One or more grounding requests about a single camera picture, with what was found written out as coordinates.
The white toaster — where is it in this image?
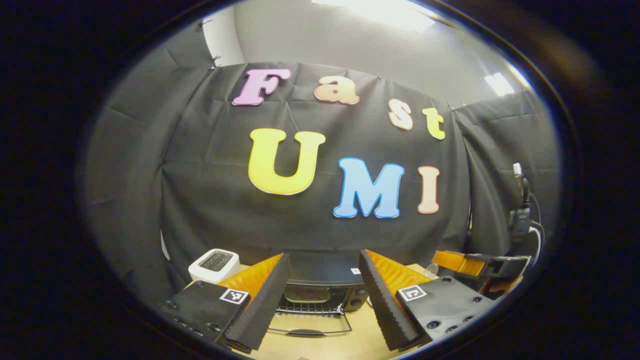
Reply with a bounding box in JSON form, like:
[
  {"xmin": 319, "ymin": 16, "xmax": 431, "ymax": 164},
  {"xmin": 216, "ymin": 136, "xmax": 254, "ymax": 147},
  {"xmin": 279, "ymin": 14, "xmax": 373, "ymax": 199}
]
[{"xmin": 188, "ymin": 248, "xmax": 241, "ymax": 285}]

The large ceiling light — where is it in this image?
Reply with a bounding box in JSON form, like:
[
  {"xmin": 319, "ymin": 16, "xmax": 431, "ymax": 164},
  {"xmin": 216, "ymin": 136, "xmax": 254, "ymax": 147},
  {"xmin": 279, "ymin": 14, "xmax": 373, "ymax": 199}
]
[{"xmin": 312, "ymin": 0, "xmax": 436, "ymax": 32}]

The small ceiling light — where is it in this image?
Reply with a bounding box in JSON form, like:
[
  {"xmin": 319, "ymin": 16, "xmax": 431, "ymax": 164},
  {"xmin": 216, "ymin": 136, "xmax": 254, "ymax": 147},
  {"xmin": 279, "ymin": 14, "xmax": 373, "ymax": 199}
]
[{"xmin": 484, "ymin": 72, "xmax": 516, "ymax": 97}]

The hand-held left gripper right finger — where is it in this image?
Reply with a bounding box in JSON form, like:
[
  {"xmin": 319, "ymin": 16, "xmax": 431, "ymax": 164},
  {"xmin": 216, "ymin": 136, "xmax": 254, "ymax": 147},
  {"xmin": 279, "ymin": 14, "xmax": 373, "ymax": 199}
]
[{"xmin": 358, "ymin": 249, "xmax": 496, "ymax": 352}]

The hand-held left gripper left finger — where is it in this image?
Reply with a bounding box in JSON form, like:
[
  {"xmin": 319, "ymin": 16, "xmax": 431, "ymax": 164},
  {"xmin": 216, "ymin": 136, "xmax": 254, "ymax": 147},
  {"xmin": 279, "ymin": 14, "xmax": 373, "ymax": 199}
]
[{"xmin": 159, "ymin": 252, "xmax": 292, "ymax": 355}]

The black backdrop cloth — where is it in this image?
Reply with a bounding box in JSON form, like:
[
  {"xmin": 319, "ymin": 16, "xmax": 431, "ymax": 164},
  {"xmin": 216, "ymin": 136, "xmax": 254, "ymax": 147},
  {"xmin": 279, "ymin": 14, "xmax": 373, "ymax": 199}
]
[{"xmin": 80, "ymin": 27, "xmax": 561, "ymax": 311}]

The black electric oven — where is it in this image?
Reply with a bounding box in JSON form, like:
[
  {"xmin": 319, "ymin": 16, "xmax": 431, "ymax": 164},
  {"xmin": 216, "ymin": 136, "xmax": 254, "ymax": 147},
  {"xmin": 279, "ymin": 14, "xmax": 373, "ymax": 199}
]
[{"xmin": 267, "ymin": 250, "xmax": 372, "ymax": 337}]

